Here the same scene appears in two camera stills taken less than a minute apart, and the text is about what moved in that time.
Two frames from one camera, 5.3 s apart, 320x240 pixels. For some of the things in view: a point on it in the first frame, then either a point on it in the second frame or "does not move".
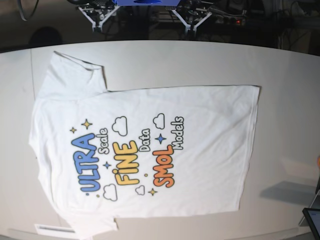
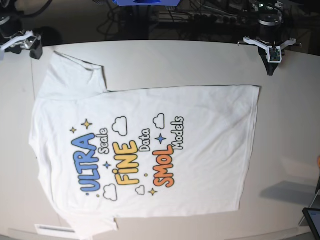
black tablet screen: [313, 216] does not move
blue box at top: [146, 2] does not move
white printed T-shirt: [103, 154] does not move
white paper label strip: [54, 230] does not move
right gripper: [191, 15] -> [271, 48]
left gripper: [98, 13] -> [25, 41]
